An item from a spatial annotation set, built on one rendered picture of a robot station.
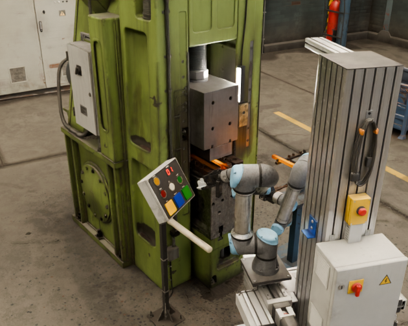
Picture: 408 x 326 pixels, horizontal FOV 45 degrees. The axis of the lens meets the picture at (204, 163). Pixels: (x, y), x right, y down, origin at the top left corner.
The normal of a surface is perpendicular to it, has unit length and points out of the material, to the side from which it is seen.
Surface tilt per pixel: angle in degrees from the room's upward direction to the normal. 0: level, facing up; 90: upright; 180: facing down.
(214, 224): 90
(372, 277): 90
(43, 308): 0
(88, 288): 0
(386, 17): 90
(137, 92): 89
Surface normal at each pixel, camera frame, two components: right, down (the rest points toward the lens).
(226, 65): -0.78, 0.28
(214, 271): 0.63, 0.33
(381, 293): 0.24, 0.44
